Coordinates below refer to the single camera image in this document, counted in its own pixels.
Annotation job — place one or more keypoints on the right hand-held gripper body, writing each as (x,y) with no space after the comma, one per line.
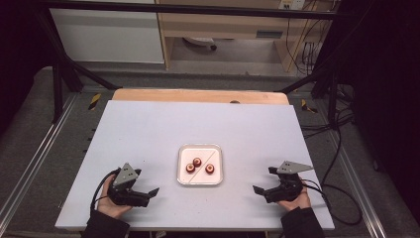
(287,190)

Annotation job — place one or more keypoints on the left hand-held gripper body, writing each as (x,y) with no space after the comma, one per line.
(124,175)

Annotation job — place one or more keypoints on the square white tray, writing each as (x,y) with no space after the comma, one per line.
(185,155)

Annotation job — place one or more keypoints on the red hawthorn fruit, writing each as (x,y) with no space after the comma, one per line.
(190,168)
(197,162)
(209,169)

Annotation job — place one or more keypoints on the thin wooden skewer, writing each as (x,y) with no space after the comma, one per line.
(201,168)

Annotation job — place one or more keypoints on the person's right hand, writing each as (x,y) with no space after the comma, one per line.
(302,202)

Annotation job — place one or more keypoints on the person's left hand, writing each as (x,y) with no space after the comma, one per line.
(107,206)

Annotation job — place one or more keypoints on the yellow black floor tape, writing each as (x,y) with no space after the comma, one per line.
(94,101)
(308,106)

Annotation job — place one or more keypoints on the wooden table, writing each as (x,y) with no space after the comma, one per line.
(198,96)

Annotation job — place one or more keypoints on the white cabinet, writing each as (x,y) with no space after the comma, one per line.
(105,36)

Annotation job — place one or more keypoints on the black curtain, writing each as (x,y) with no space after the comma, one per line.
(386,82)
(20,49)

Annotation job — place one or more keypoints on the chair caster base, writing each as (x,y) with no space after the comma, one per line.
(199,41)

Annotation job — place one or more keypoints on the light wooden desk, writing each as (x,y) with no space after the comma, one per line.
(224,24)

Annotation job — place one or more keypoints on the white power strip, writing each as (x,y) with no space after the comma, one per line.
(292,4)

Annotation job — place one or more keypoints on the aluminium floor rail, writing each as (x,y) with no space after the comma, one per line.
(39,148)
(360,185)

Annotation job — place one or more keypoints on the black metal frame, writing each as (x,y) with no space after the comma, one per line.
(185,9)

